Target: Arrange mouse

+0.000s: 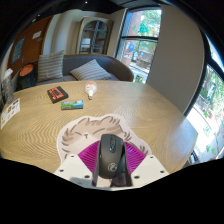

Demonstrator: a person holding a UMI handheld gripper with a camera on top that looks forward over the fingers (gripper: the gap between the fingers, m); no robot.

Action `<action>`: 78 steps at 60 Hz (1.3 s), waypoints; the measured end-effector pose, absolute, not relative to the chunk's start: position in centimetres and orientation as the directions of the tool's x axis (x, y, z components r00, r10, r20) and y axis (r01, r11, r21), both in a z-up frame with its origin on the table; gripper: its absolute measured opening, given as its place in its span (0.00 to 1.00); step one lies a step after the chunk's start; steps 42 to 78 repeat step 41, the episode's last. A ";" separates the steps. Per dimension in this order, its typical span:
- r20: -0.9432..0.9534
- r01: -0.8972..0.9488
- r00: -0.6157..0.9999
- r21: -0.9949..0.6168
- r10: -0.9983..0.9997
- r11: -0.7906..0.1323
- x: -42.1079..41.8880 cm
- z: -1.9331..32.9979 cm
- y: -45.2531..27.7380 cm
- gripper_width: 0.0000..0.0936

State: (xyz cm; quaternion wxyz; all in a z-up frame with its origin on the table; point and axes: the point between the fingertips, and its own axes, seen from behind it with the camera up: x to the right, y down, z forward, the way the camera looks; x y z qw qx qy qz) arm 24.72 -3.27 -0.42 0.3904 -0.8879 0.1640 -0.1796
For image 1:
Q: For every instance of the large upright striped cushion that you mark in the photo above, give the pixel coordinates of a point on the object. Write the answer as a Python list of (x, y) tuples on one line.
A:
[(50, 66)]

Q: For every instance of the flat lying striped cushion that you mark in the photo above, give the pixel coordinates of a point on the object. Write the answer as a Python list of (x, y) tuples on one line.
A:
[(90, 70)]

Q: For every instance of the small white squeeze tube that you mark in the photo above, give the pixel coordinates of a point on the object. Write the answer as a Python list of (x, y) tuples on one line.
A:
[(90, 88)]

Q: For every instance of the blue poster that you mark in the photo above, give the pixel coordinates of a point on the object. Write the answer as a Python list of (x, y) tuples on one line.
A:
[(17, 50)]

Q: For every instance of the brown wooden door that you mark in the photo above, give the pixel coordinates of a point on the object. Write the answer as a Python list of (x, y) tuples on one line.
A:
[(35, 46)]

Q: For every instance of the small green blue pack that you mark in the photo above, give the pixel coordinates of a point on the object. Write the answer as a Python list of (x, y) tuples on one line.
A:
[(72, 105)]

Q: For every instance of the tall black-framed side window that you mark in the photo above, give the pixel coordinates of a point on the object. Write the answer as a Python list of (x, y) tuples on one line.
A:
[(210, 110)]

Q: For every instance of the cat-shaped mouse pad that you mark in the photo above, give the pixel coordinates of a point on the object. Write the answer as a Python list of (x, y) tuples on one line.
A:
[(86, 131)]

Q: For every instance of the arched wooden shelf cabinet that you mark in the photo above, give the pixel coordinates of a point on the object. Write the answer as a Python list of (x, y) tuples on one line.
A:
[(94, 36)]

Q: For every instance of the grey curved sofa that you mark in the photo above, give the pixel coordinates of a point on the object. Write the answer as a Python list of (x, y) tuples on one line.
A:
[(115, 66)]

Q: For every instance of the black computer mouse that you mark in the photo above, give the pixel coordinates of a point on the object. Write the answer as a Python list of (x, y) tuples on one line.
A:
[(112, 155)]

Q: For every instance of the white sticker sheet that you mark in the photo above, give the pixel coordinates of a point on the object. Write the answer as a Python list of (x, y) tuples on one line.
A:
[(9, 113)]

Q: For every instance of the dark bag with orange top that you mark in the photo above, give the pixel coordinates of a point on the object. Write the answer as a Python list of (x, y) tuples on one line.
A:
[(27, 77)]

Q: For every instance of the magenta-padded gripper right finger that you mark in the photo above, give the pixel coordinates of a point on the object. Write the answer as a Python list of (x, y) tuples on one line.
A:
[(150, 168)]

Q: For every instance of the black box with red print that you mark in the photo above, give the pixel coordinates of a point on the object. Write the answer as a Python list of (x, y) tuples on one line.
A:
[(57, 94)]

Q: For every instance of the small white sign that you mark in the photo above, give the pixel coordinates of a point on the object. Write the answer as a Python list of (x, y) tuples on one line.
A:
[(36, 34)]

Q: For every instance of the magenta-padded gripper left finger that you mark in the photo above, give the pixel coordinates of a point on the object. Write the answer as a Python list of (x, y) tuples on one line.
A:
[(73, 167)]

